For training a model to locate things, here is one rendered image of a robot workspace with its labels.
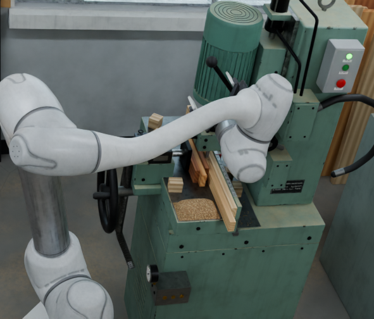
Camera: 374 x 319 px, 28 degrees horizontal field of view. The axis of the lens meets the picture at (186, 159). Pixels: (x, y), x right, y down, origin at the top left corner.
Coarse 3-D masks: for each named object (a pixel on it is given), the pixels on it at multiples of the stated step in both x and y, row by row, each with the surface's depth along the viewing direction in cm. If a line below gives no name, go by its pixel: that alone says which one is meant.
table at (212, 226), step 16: (144, 128) 276; (176, 160) 262; (176, 176) 254; (144, 192) 252; (160, 192) 254; (176, 192) 247; (192, 192) 249; (208, 192) 250; (176, 224) 237; (192, 224) 238; (208, 224) 239; (224, 224) 241
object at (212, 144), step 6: (204, 132) 248; (210, 132) 249; (198, 138) 250; (204, 138) 248; (210, 138) 248; (216, 138) 249; (198, 144) 250; (204, 144) 249; (210, 144) 250; (216, 144) 251; (198, 150) 250; (204, 150) 251; (210, 150) 252; (216, 150) 252
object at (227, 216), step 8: (208, 160) 258; (208, 176) 253; (216, 184) 248; (216, 192) 245; (216, 200) 245; (224, 200) 242; (224, 208) 238; (224, 216) 238; (232, 216) 236; (232, 224) 234
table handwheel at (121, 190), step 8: (104, 176) 268; (112, 176) 244; (104, 184) 255; (112, 184) 243; (112, 192) 243; (120, 192) 256; (128, 192) 257; (104, 200) 255; (112, 200) 243; (104, 208) 266; (112, 208) 244; (104, 216) 264; (112, 216) 245; (104, 224) 259; (112, 224) 247
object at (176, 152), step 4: (188, 140) 256; (184, 144) 256; (188, 144) 254; (180, 148) 261; (184, 148) 256; (188, 148) 252; (176, 152) 256; (180, 152) 256; (184, 152) 256; (188, 152) 252; (176, 156) 257; (180, 156) 261; (184, 156) 257; (188, 156) 253; (184, 160) 257; (188, 160) 254; (184, 164) 257; (188, 164) 255; (184, 168) 257; (188, 168) 257
